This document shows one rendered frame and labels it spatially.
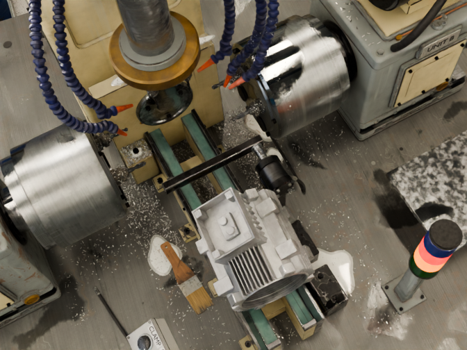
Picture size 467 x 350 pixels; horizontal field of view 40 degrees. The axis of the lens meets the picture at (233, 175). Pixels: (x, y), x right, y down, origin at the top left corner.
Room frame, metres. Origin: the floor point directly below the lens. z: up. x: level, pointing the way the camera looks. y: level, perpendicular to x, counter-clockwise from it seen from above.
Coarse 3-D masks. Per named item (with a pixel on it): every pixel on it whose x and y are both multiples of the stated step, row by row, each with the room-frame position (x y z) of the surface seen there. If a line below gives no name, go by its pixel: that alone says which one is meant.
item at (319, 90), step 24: (288, 24) 0.92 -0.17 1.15; (312, 24) 0.91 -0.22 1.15; (240, 48) 0.87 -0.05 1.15; (288, 48) 0.84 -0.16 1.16; (312, 48) 0.84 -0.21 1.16; (336, 48) 0.84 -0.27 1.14; (240, 72) 0.86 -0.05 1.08; (264, 72) 0.79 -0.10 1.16; (288, 72) 0.79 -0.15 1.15; (312, 72) 0.79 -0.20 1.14; (336, 72) 0.79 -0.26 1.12; (240, 96) 0.87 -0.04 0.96; (264, 96) 0.76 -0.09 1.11; (288, 96) 0.75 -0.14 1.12; (312, 96) 0.75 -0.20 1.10; (336, 96) 0.76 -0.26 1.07; (264, 120) 0.76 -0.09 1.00; (288, 120) 0.72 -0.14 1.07; (312, 120) 0.74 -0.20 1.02
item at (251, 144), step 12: (240, 144) 0.69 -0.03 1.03; (252, 144) 0.69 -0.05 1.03; (216, 156) 0.67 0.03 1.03; (228, 156) 0.67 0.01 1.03; (240, 156) 0.67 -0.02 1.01; (192, 168) 0.65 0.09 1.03; (204, 168) 0.64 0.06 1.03; (216, 168) 0.65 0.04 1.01; (168, 180) 0.63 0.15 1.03; (180, 180) 0.62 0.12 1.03; (192, 180) 0.63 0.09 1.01; (168, 192) 0.61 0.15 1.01
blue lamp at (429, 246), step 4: (428, 232) 0.37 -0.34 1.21; (428, 236) 0.36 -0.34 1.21; (424, 240) 0.36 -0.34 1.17; (428, 240) 0.35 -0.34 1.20; (424, 244) 0.36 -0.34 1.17; (428, 244) 0.35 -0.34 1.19; (432, 244) 0.34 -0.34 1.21; (428, 248) 0.35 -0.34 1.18; (432, 248) 0.34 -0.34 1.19; (436, 248) 0.34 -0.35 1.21; (456, 248) 0.33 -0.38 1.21; (428, 252) 0.34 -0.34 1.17; (432, 252) 0.34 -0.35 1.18; (436, 252) 0.33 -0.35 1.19; (440, 252) 0.33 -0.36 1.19; (444, 252) 0.33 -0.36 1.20; (448, 252) 0.33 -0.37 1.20; (452, 252) 0.33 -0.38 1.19; (436, 256) 0.33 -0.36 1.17; (440, 256) 0.33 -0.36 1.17; (444, 256) 0.33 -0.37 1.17; (448, 256) 0.33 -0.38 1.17
